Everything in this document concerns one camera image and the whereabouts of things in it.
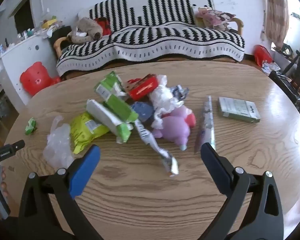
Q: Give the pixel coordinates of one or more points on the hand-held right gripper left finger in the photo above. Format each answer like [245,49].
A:
[86,172]

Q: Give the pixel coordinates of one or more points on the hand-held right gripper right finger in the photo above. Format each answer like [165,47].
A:
[215,167]

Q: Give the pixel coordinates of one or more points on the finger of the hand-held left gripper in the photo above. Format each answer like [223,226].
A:
[5,152]

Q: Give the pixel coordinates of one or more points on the yellow-green snack packet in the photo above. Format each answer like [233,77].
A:
[83,132]

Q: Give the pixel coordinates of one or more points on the small green wrapper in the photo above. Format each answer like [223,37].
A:
[30,127]

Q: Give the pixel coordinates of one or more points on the clear plastic bag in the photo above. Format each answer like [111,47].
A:
[57,145]

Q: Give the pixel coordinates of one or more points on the long foil wrapper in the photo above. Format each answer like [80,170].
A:
[207,120]

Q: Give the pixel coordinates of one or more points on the purple pink pig toy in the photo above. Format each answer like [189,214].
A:
[173,127]

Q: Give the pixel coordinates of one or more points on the white green long packet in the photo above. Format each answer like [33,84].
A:
[102,116]

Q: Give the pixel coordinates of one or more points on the grey-green flat box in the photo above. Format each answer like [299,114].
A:
[238,108]

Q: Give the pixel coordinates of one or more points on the white silver long wrapper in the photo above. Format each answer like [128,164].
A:
[150,137]

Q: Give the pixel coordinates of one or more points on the green flat packet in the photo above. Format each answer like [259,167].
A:
[120,106]

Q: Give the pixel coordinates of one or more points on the red bear stool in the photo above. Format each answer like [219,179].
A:
[36,78]

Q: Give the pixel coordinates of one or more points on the blue round item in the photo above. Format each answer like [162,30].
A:
[143,111]

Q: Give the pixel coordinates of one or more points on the blue white patterned wrapper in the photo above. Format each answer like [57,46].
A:
[180,91]

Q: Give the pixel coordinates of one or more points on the white crumpled plastic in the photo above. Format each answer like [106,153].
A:
[163,97]

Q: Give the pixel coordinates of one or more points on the green white snack packet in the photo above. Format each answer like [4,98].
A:
[110,83]

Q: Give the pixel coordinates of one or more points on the white cabinet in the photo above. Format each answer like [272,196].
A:
[27,55]

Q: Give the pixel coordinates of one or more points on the red box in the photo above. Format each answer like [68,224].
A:
[142,88]

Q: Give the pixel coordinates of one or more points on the black chair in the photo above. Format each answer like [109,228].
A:
[287,85]

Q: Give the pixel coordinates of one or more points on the scattered white papers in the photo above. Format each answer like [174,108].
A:
[271,67]

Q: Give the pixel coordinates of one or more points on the red bag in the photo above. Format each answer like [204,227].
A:
[262,53]

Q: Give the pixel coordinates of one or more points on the rattan sofa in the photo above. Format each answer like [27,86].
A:
[58,41]

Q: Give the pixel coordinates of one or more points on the black bag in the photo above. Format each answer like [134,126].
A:
[61,33]

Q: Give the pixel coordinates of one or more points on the pile of small clutter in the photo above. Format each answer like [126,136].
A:
[51,25]

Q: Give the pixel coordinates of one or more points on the brown plush toy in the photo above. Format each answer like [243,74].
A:
[83,31]

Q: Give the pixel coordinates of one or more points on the black white striped blanket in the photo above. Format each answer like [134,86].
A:
[165,35]

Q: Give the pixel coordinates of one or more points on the red cushion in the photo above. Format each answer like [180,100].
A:
[103,26]

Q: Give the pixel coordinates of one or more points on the floral cushion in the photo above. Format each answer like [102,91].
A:
[213,17]

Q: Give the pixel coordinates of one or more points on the checked curtain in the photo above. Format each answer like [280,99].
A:
[277,10]

